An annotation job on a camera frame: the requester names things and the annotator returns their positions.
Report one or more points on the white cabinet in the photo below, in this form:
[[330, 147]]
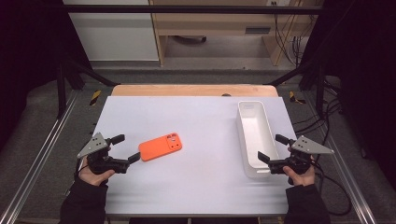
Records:
[[115, 34]]

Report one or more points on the black curtain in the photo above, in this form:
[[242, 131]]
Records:
[[28, 46], [367, 62]]

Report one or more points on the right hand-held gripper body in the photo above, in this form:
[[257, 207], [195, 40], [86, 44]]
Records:
[[306, 146]]

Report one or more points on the grey desk label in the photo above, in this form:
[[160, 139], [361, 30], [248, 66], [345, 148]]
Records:
[[257, 30]]

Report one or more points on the aluminium floor rail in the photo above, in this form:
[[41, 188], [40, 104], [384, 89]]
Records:
[[37, 161], [345, 174]]

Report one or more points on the yellow black tape strip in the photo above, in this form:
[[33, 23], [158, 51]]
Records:
[[294, 98], [95, 97]]

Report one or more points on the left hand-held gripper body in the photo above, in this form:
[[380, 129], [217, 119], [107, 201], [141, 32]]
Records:
[[104, 165]]

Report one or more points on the wooden table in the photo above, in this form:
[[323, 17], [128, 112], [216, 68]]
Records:
[[186, 90]]

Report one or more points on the black frame post with brace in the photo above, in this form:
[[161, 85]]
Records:
[[61, 90], [320, 90]]

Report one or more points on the white table board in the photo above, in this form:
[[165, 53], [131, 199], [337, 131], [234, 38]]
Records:
[[202, 180]]

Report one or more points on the black horizontal frame bar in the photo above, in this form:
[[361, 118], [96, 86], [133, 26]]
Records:
[[186, 9]]

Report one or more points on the orange phone case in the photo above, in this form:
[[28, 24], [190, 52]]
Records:
[[158, 147]]

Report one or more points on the white plastic bin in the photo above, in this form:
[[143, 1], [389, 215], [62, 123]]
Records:
[[257, 137]]

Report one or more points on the person's right hand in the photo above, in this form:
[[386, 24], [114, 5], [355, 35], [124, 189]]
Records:
[[300, 179]]

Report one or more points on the wooden desk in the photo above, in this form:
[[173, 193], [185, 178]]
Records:
[[211, 23]]

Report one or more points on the person's left hand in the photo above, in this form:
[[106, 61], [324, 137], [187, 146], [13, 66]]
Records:
[[93, 179]]

